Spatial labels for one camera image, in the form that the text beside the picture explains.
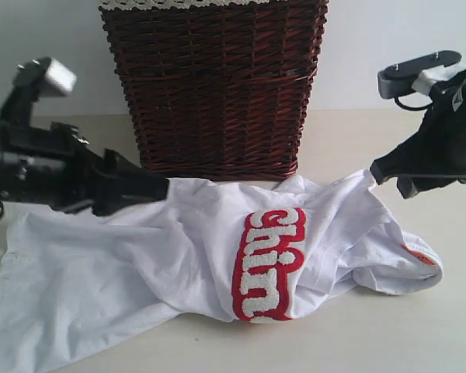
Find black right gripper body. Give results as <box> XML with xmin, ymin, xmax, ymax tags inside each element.
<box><xmin>397</xmin><ymin>81</ymin><xmax>466</xmax><ymax>183</ymax></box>

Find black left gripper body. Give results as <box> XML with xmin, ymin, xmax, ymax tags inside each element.
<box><xmin>0</xmin><ymin>92</ymin><xmax>102</xmax><ymax>214</ymax></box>

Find white t-shirt with red lettering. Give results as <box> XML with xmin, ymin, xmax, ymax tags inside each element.
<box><xmin>0</xmin><ymin>170</ymin><xmax>443</xmax><ymax>372</ymax></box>

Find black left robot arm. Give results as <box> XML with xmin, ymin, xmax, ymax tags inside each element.
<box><xmin>0</xmin><ymin>92</ymin><xmax>170</xmax><ymax>219</ymax></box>

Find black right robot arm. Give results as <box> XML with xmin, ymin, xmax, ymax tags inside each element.
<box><xmin>370</xmin><ymin>51</ymin><xmax>466</xmax><ymax>199</ymax></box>

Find dark red wicker basket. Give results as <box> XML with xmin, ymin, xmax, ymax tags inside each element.
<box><xmin>98</xmin><ymin>1</ymin><xmax>328</xmax><ymax>180</ymax></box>

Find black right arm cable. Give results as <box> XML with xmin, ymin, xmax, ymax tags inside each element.
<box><xmin>393</xmin><ymin>95</ymin><xmax>436</xmax><ymax>113</ymax></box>

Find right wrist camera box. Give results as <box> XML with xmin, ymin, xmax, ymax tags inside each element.
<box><xmin>377</xmin><ymin>51</ymin><xmax>466</xmax><ymax>99</ymax></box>

